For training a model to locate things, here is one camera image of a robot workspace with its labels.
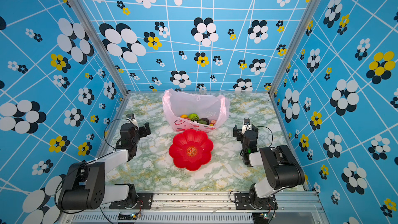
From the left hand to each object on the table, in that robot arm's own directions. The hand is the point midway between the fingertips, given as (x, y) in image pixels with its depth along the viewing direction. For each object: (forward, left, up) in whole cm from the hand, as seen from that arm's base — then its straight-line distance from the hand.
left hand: (141, 123), depth 91 cm
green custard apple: (+8, -31, -4) cm, 32 cm away
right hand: (0, -63, -2) cm, 63 cm away
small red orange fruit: (+4, -43, -4) cm, 44 cm away
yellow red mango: (+9, -24, -5) cm, 26 cm away
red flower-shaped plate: (-12, -30, -10) cm, 34 cm away
